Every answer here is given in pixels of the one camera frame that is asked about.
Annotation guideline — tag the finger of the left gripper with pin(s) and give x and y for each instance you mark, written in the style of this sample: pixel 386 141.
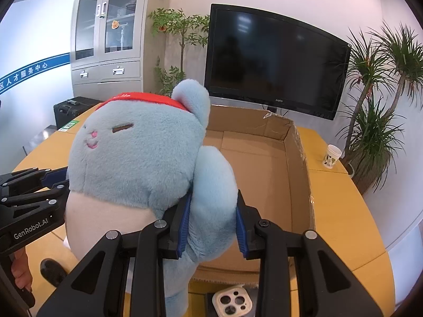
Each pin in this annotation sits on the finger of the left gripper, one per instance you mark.
pixel 50 203
pixel 32 180

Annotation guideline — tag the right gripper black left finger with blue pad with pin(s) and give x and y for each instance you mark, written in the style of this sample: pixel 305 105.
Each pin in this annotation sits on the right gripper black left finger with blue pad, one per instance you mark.
pixel 97 284

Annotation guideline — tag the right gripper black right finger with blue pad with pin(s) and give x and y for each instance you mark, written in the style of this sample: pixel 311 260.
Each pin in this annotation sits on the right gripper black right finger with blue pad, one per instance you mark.
pixel 325 285

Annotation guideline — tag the light blue plush toy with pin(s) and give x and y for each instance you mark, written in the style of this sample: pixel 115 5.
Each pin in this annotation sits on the light blue plush toy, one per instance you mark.
pixel 134 158

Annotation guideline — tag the person's left hand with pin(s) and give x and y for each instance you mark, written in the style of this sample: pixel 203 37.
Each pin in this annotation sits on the person's left hand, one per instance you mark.
pixel 20 270

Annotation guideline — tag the black shoe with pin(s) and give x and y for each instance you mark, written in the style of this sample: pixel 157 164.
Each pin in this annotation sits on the black shoe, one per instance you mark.
pixel 52 271

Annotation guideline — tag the green white sticker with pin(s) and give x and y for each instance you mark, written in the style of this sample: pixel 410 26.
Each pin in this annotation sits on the green white sticker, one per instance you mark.
pixel 68 126

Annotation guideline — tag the black suitcase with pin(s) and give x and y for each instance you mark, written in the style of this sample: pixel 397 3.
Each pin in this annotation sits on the black suitcase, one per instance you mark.
pixel 69 109

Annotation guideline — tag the white phone case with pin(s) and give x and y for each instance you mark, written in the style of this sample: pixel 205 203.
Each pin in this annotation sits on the white phone case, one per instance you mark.
pixel 232 301

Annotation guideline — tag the white paper cup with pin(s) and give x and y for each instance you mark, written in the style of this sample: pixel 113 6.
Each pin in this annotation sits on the white paper cup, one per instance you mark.
pixel 332 155

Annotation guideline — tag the open cardboard box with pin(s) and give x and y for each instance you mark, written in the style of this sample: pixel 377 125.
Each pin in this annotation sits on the open cardboard box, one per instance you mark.
pixel 266 154

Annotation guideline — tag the grey glass door cabinet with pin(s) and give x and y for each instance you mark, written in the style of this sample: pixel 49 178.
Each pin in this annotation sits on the grey glass door cabinet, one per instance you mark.
pixel 113 47

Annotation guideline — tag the tall leafy green plant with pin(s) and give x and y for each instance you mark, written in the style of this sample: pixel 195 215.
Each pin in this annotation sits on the tall leafy green plant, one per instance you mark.
pixel 187 30

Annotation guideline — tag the spiky palm potted plant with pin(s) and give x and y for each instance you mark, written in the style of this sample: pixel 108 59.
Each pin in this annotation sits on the spiky palm potted plant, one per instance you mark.
pixel 384 66

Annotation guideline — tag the black flat screen television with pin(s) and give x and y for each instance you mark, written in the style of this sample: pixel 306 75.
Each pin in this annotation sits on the black flat screen television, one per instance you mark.
pixel 270 59

